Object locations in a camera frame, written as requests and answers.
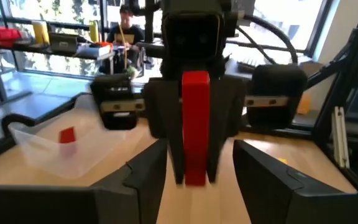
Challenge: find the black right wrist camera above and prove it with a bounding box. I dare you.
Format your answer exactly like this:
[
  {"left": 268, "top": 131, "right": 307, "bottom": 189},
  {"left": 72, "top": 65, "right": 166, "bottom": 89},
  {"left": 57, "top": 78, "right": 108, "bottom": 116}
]
[{"left": 161, "top": 11, "right": 226, "bottom": 74}]

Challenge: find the white box with orange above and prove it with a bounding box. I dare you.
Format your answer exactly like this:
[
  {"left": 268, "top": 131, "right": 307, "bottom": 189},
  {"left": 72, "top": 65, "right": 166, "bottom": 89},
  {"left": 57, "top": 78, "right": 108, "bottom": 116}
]
[{"left": 78, "top": 42, "right": 113, "bottom": 58}]

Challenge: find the green cloth bundle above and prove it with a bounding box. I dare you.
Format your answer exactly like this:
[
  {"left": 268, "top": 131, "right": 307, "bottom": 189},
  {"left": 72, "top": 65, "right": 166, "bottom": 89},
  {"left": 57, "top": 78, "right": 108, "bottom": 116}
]
[{"left": 126, "top": 65, "right": 139, "bottom": 79}]

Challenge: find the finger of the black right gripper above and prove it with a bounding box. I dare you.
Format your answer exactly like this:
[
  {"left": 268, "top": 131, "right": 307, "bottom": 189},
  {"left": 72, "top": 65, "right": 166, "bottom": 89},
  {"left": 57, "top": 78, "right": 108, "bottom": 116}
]
[
  {"left": 144, "top": 77, "right": 185, "bottom": 185},
  {"left": 208, "top": 77, "right": 247, "bottom": 184}
]

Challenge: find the small red toy block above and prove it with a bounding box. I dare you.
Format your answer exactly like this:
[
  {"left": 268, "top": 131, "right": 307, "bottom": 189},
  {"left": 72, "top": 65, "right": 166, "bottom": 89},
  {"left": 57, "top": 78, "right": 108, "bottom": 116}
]
[{"left": 58, "top": 126, "right": 76, "bottom": 144}]

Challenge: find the small red parts bin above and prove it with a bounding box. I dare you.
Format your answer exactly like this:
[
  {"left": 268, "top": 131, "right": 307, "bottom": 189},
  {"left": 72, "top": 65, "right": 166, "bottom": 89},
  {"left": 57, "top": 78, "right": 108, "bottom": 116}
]
[{"left": 0, "top": 27, "right": 21, "bottom": 47}]

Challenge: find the silver aluminium extrusion bar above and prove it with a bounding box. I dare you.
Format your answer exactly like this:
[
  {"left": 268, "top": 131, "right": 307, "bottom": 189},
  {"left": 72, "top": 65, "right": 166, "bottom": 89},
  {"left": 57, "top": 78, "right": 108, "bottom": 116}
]
[{"left": 333, "top": 106, "right": 351, "bottom": 169}]

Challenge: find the long red toy block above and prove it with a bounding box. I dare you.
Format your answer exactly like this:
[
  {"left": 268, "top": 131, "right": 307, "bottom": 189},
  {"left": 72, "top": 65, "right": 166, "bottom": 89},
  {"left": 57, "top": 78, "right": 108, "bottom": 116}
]
[{"left": 181, "top": 70, "right": 211, "bottom": 187}]

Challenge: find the black work desk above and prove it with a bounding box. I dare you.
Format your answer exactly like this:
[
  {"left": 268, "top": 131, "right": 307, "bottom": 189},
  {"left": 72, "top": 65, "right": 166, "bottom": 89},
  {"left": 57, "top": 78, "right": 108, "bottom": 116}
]
[{"left": 0, "top": 43, "right": 116, "bottom": 75}]

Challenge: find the clear plastic bin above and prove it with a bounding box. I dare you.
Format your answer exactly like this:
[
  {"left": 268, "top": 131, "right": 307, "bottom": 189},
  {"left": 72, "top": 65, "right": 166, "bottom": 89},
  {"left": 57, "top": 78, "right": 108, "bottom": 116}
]
[{"left": 8, "top": 93, "right": 145, "bottom": 180}]

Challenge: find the yellow green bottle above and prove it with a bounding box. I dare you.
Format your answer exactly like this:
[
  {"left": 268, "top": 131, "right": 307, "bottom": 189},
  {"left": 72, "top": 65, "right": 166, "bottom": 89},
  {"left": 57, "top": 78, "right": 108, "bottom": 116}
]
[{"left": 88, "top": 20, "right": 101, "bottom": 43}]

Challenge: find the grey metal box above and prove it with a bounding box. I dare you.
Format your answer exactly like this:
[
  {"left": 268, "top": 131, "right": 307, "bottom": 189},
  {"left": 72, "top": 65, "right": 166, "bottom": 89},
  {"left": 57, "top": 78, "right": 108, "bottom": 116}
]
[{"left": 48, "top": 32, "right": 79, "bottom": 54}]

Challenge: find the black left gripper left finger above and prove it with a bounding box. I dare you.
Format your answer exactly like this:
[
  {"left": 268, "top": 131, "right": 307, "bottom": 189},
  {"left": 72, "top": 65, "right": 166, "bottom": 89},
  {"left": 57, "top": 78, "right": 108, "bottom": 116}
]
[{"left": 0, "top": 139, "right": 169, "bottom": 224}]

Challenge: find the black curved frame bracket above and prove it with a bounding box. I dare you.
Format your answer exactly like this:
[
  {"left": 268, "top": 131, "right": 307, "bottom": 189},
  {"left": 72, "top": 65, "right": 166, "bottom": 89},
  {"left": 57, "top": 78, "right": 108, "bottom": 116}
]
[{"left": 1, "top": 113, "right": 37, "bottom": 138}]

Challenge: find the yellow canister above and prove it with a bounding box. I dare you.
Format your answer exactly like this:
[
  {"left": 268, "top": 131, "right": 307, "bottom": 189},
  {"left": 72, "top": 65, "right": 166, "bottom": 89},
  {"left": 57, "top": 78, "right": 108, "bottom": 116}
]
[{"left": 32, "top": 21, "right": 50, "bottom": 46}]

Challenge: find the person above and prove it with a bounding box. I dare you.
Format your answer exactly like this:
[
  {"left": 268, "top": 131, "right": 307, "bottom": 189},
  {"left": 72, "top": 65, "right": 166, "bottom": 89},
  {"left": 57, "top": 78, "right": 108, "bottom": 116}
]
[{"left": 106, "top": 4, "right": 145, "bottom": 72}]

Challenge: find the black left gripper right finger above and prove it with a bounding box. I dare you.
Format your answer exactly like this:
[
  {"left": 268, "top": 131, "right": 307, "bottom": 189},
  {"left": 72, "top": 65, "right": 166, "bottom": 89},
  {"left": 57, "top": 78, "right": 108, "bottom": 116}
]
[{"left": 232, "top": 139, "right": 358, "bottom": 224}]

